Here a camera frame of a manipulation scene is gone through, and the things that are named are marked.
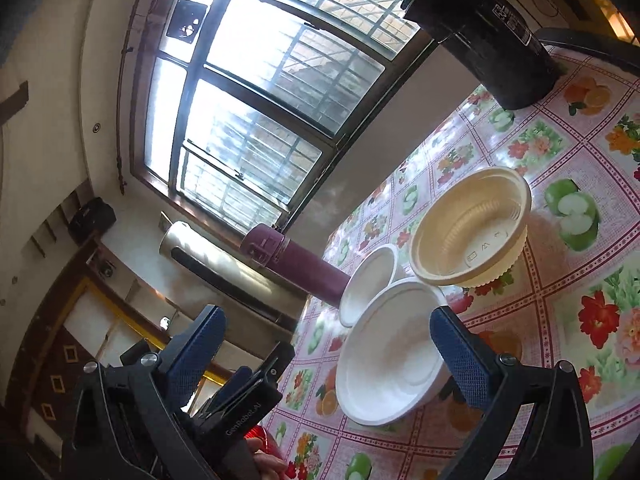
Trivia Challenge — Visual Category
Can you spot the black exhaust fan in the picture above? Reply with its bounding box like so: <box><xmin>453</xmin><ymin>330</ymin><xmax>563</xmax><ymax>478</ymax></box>
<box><xmin>165</xmin><ymin>0</ymin><xmax>208</xmax><ymax>40</ymax></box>

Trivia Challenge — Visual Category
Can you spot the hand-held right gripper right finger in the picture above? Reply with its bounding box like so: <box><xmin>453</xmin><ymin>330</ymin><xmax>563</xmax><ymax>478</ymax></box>
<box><xmin>429</xmin><ymin>306</ymin><xmax>596</xmax><ymax>480</ymax></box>

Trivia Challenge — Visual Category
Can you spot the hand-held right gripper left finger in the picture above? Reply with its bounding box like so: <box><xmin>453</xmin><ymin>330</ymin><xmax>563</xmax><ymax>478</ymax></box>
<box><xmin>62</xmin><ymin>304</ymin><xmax>228</xmax><ymax>480</ymax></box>

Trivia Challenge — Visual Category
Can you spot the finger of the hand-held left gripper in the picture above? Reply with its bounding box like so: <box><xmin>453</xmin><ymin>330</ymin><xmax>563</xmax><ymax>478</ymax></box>
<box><xmin>202</xmin><ymin>366</ymin><xmax>258</xmax><ymax>413</ymax></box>
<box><xmin>252</xmin><ymin>342</ymin><xmax>296</xmax><ymax>386</ymax></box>

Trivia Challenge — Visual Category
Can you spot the person's left hand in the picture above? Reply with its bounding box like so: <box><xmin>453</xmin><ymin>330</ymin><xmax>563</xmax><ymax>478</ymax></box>
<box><xmin>245</xmin><ymin>437</ymin><xmax>288</xmax><ymax>480</ymax></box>

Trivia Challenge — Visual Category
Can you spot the black cylindrical cooker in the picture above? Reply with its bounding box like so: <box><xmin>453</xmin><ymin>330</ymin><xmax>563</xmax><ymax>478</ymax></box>
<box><xmin>401</xmin><ymin>0</ymin><xmax>561</xmax><ymax>111</ymax></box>

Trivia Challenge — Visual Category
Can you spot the red plastic object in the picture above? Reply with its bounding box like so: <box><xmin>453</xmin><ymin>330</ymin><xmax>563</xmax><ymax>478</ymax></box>
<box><xmin>245</xmin><ymin>422</ymin><xmax>281</xmax><ymax>461</ymax></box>

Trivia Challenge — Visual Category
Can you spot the small white bowl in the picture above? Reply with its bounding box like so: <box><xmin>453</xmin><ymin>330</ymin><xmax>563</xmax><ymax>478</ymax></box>
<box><xmin>338</xmin><ymin>244</ymin><xmax>399</xmax><ymax>329</ymax></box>

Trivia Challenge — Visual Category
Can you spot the purple insulated bottle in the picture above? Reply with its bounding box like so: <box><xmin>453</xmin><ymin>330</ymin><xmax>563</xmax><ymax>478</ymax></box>
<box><xmin>239</xmin><ymin>225</ymin><xmax>353</xmax><ymax>307</ymax></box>

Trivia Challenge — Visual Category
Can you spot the large white bowl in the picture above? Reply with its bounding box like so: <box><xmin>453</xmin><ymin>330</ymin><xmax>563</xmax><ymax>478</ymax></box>
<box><xmin>335</xmin><ymin>276</ymin><xmax>451</xmax><ymax>426</ymax></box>

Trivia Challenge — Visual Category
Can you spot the barred window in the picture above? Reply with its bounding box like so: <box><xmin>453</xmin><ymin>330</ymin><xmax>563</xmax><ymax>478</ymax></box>
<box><xmin>130</xmin><ymin>0</ymin><xmax>441</xmax><ymax>231</ymax></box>

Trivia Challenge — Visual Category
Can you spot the cream plastic bowl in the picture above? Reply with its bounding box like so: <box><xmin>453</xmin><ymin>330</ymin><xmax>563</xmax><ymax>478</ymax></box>
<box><xmin>410</xmin><ymin>166</ymin><xmax>532</xmax><ymax>288</ymax></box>

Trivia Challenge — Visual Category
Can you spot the white standing air conditioner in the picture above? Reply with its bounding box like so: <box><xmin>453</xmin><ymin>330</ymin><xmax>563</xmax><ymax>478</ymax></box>
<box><xmin>159</xmin><ymin>220</ymin><xmax>301</xmax><ymax>326</ymax></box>

